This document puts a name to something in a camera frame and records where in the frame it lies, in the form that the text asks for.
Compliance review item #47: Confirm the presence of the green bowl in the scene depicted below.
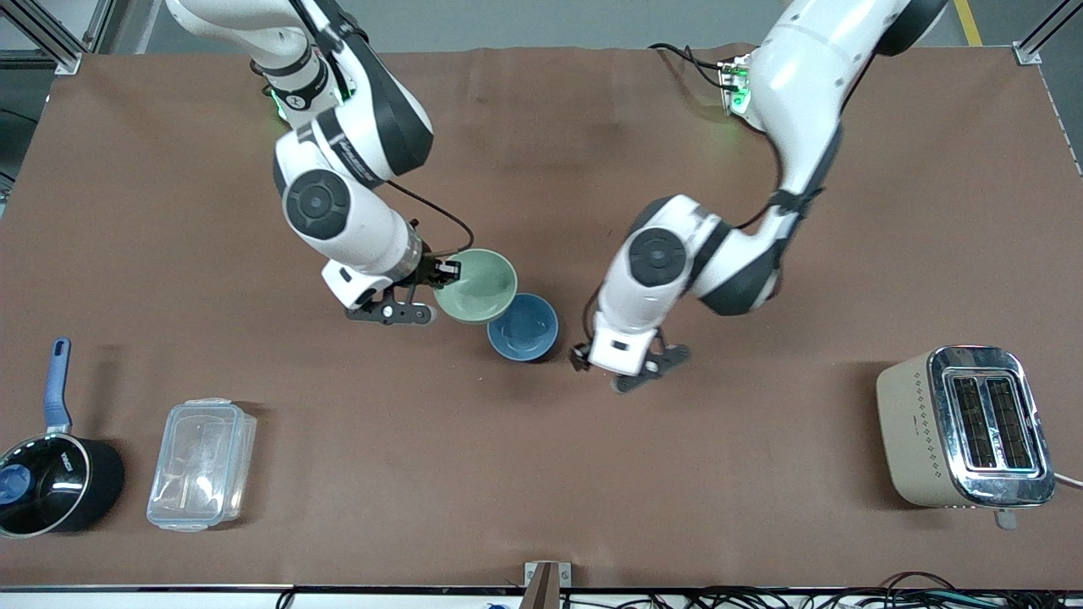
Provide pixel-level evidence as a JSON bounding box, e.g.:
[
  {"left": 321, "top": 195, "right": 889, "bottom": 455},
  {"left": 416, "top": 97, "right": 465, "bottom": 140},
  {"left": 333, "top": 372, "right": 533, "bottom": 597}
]
[{"left": 433, "top": 248, "right": 519, "bottom": 325}]

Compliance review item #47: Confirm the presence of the blue bowl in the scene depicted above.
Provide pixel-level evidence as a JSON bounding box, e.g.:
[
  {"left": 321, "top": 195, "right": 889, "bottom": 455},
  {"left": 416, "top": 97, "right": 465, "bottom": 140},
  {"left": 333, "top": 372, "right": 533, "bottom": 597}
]
[{"left": 487, "top": 293, "right": 560, "bottom": 363}]

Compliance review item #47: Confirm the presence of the brown table cover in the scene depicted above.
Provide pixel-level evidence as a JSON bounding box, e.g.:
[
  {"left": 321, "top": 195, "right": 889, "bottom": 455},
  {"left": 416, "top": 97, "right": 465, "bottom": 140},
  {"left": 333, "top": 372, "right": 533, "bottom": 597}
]
[{"left": 0, "top": 44, "right": 1083, "bottom": 590}]

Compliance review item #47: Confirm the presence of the clear plastic food container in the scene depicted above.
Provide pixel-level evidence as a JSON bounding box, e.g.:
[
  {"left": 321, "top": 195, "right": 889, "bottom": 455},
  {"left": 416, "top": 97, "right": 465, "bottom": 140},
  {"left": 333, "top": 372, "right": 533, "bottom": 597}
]
[{"left": 146, "top": 398, "right": 257, "bottom": 533}]

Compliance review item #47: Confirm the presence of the beige chrome toaster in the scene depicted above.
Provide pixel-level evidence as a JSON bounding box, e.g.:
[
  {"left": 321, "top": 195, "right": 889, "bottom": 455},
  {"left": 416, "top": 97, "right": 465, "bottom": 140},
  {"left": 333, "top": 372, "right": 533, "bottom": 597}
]
[{"left": 876, "top": 345, "right": 1057, "bottom": 531}]

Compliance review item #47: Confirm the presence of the glass lid with blue knob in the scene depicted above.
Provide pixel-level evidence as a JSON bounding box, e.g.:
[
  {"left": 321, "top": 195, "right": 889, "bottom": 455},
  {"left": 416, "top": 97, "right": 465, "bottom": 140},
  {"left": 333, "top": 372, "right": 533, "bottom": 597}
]
[{"left": 0, "top": 434, "right": 91, "bottom": 536}]

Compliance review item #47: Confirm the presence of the grey metal mount bracket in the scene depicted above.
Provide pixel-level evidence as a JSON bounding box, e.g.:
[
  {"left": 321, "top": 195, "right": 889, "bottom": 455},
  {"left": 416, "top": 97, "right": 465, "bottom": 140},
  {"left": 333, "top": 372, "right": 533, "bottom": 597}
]
[{"left": 524, "top": 561, "right": 573, "bottom": 609}]

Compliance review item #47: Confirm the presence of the brown post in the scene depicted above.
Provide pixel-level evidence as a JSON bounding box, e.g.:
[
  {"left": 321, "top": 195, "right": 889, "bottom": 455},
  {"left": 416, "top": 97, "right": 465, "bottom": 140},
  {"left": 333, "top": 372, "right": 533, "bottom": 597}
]
[{"left": 526, "top": 563, "right": 561, "bottom": 609}]

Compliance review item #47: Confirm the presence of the black cable bundle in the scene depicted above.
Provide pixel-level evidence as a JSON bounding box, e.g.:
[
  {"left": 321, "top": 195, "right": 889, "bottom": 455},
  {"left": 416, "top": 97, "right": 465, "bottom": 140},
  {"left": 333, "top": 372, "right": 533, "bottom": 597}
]
[{"left": 668, "top": 571, "right": 1083, "bottom": 609}]

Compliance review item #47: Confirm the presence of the base plate with green light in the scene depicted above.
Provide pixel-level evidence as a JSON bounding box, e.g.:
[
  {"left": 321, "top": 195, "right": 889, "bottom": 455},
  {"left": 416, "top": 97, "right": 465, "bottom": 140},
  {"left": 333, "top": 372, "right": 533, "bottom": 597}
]
[{"left": 718, "top": 55, "right": 756, "bottom": 117}]

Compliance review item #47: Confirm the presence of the black left arm base cable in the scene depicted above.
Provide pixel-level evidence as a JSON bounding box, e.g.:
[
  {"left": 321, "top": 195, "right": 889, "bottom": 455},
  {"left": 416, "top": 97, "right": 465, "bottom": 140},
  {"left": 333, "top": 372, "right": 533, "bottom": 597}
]
[{"left": 650, "top": 42, "right": 730, "bottom": 90}]

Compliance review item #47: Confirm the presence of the black saucepan with blue handle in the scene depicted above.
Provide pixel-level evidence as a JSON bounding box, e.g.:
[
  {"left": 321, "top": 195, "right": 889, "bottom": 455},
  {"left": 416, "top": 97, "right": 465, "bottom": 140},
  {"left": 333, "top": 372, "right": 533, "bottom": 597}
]
[{"left": 0, "top": 338, "right": 126, "bottom": 540}]

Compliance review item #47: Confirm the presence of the aluminium frame profile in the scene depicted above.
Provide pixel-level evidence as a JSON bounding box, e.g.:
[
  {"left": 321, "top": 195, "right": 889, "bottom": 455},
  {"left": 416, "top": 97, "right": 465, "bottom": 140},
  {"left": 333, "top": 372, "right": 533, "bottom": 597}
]
[
  {"left": 1013, "top": 0, "right": 1071, "bottom": 66},
  {"left": 0, "top": 0, "right": 85, "bottom": 75}
]

